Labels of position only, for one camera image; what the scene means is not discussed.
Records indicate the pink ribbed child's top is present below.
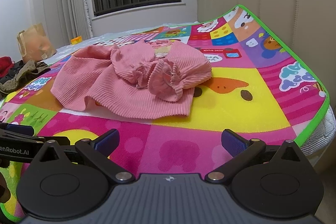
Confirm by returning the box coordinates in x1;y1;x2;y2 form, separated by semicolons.
51;40;212;119

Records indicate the colourful cartoon play mat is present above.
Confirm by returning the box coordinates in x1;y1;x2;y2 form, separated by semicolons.
0;4;331;224

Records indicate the olive brown garment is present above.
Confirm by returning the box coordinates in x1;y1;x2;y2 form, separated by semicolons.
0;60;51;99

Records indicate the black garment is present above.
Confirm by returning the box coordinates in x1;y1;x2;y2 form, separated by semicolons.
1;60;25;84

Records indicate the red garment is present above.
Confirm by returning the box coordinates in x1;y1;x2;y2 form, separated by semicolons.
0;56;14;78

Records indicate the brown paper bag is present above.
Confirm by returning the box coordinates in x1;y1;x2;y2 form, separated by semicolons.
17;23;56;63

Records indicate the small yellow toy block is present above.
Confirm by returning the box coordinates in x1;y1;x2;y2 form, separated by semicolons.
70;36;83;45

